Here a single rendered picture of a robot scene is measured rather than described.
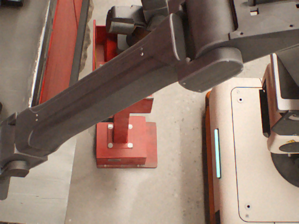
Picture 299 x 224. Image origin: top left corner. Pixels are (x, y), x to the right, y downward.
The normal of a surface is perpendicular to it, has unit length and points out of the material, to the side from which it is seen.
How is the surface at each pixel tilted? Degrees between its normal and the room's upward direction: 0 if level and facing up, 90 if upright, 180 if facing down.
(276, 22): 13
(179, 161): 0
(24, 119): 48
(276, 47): 84
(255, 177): 0
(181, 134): 0
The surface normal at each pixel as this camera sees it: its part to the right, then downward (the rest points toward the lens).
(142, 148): 0.07, -0.35
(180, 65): -0.70, -0.26
